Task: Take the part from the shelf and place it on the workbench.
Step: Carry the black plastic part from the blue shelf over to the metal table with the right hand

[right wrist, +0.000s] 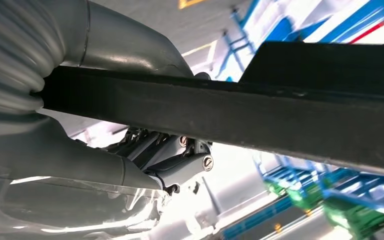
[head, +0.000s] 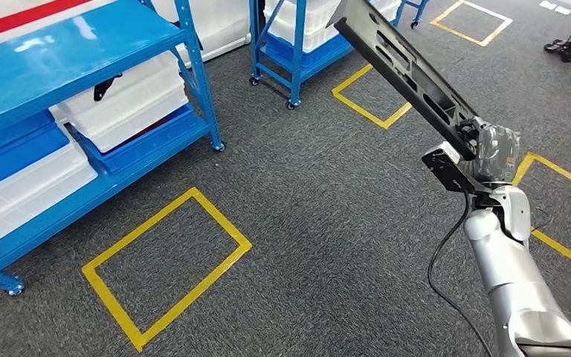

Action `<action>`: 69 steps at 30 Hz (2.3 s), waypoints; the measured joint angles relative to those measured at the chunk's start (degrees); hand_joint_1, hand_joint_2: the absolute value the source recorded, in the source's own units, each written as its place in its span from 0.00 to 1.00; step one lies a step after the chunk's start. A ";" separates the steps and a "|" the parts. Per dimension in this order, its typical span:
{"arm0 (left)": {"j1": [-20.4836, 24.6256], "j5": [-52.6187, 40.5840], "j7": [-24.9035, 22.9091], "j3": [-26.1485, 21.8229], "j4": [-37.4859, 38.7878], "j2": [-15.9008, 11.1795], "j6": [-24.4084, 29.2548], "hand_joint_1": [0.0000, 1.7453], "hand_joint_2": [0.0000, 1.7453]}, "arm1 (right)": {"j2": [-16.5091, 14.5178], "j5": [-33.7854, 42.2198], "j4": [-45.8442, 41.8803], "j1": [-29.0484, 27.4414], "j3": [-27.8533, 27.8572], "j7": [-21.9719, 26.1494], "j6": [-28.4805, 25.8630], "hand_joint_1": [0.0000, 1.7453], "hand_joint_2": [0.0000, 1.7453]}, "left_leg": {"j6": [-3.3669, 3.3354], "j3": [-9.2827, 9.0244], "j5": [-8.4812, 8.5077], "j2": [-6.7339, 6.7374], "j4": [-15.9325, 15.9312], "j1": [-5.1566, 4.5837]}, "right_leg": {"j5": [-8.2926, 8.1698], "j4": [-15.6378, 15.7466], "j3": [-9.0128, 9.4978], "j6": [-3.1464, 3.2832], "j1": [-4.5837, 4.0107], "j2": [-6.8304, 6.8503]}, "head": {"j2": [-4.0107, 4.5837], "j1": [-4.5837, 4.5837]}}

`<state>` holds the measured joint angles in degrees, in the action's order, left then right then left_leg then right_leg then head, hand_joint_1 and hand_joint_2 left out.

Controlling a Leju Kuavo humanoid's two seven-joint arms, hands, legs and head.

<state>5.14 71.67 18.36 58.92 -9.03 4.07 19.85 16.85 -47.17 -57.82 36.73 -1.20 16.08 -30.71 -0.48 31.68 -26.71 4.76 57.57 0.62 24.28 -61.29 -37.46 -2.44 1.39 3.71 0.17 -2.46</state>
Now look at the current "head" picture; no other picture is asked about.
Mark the white car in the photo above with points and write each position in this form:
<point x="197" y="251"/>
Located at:
<point x="216" y="24"/>

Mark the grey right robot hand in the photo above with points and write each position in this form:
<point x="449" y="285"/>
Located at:
<point x="497" y="152"/>

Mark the red barrier belt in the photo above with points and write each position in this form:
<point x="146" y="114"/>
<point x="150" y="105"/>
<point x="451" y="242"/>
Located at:
<point x="19" y="19"/>

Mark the white floor marker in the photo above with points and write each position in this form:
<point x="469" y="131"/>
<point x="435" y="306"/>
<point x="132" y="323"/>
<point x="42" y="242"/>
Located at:
<point x="547" y="5"/>
<point x="563" y="10"/>

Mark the black plastic frame part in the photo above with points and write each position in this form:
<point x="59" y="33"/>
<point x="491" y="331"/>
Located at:
<point x="413" y="81"/>

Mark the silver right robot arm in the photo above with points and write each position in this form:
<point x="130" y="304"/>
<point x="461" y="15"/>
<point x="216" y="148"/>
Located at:
<point x="507" y="266"/>

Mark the blue metal shelf rack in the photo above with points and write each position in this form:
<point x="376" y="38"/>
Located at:
<point x="298" y="64"/>
<point x="68" y="54"/>

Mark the white plastic bin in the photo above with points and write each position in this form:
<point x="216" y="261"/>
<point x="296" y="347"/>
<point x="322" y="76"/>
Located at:
<point x="128" y="113"/>
<point x="29" y="192"/>
<point x="315" y="37"/>
<point x="315" y="10"/>

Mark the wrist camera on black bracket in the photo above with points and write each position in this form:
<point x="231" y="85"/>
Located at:
<point x="443" y="170"/>

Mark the blue plastic bin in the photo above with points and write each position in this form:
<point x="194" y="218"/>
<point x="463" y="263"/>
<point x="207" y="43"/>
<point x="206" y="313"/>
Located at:
<point x="325" y="55"/>
<point x="14" y="152"/>

